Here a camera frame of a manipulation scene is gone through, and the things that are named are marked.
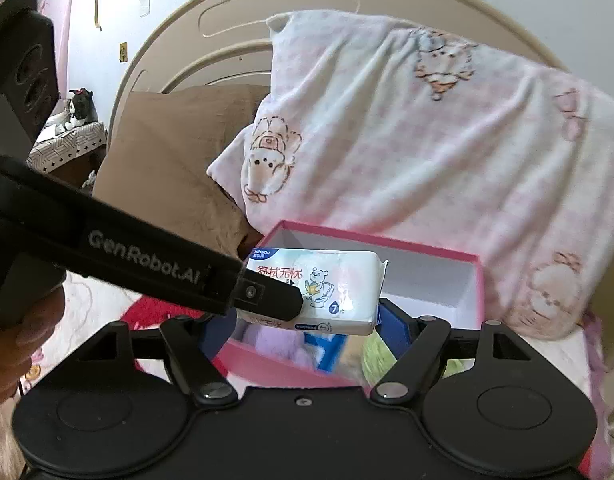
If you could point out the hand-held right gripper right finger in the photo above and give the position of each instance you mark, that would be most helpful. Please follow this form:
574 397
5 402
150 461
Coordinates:
393 325

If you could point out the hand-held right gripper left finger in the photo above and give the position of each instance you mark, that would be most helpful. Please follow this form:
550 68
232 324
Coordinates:
218 336

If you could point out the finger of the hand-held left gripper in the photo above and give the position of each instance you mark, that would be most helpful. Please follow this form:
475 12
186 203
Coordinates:
267 300

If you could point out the pink cardboard box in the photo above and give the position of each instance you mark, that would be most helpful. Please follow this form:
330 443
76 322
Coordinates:
427 280

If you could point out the white tissue pack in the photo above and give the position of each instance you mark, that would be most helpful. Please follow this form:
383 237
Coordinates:
337 285

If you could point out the person's left hand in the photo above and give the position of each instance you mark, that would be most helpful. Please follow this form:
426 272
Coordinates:
22 355

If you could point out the green yarn ball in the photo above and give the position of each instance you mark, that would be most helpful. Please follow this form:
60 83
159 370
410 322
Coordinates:
379 360

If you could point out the purple soft item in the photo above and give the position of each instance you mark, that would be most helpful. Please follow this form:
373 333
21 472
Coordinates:
282 347

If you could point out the blue packet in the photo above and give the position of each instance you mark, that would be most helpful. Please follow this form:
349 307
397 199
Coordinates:
327 350

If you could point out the white blanket with red bear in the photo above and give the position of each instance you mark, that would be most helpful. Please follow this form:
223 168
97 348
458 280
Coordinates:
147 310

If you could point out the nightstand with patterned cloth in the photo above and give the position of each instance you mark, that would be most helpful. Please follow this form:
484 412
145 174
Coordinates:
67 147

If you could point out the brown pillow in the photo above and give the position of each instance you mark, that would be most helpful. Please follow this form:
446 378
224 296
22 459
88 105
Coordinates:
177 160

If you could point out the black and white plush dog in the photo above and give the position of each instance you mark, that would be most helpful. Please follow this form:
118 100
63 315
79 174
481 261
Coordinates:
79 107

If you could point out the pink checked blanket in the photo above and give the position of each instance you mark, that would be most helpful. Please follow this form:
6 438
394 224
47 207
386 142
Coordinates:
412 150

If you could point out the purple cloth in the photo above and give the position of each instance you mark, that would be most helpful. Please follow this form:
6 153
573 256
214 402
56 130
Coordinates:
594 355

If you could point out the beige bed headboard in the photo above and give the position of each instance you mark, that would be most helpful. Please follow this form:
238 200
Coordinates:
227 25

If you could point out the yellow wall socket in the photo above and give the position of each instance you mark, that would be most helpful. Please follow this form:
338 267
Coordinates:
123 52

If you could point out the pink wall hanging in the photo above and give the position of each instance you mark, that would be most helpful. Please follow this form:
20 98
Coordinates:
62 20

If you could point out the white wall switch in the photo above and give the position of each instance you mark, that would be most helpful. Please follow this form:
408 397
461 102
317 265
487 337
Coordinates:
144 5

